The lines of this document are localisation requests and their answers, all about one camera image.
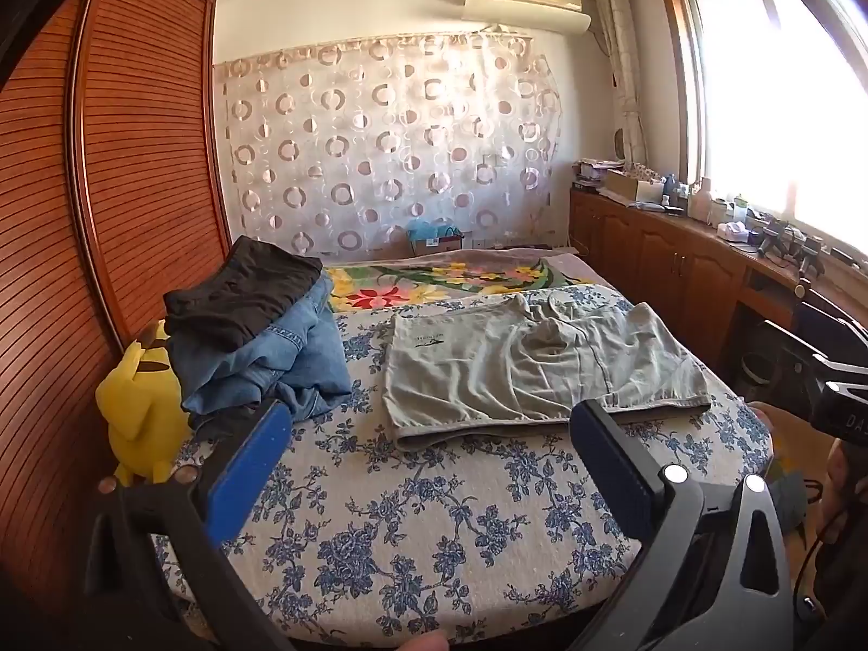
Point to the black gadgets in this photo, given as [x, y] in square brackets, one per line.
[786, 244]

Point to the wooden louvered wardrobe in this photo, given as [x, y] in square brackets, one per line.
[135, 149]

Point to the yellow plush toy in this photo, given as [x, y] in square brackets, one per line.
[139, 413]

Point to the patterned window drape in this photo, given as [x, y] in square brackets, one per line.
[620, 68]

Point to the stack of papers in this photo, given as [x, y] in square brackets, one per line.
[597, 173]

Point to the round hand fan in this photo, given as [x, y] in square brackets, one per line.
[620, 144]

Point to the sheer circle pattern curtain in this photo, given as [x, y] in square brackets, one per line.
[380, 149]

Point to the blue floral bed sheet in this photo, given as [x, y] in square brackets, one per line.
[420, 502]

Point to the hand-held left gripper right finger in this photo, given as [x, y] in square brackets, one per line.
[610, 468]

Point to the person's dark clothing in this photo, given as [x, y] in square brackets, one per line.
[841, 590]

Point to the white tissue pack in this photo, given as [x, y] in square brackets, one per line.
[734, 230]

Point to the window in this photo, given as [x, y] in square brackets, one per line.
[766, 102]

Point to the white bottle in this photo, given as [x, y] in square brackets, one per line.
[700, 202]

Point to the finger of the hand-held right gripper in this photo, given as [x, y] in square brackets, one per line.
[824, 356]

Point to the black waste bin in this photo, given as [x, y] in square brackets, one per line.
[759, 373]

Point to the grey-green pants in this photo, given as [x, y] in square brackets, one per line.
[508, 366]

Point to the blue plastic bag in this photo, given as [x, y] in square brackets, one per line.
[430, 228]

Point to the blue bottle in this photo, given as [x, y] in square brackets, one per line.
[671, 186]

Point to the flower print blanket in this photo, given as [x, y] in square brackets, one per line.
[434, 281]

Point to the person's left hand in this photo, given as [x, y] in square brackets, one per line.
[417, 643]

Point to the open brown cardboard box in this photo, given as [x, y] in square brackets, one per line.
[627, 186]

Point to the black pants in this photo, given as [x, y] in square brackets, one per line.
[237, 291]

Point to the wooden cabinet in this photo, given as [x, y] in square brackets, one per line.
[651, 251]

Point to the wall air conditioner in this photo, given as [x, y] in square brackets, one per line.
[525, 0]

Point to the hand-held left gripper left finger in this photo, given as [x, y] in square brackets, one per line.
[247, 461]

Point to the blue jeans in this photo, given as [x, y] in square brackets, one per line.
[298, 352]

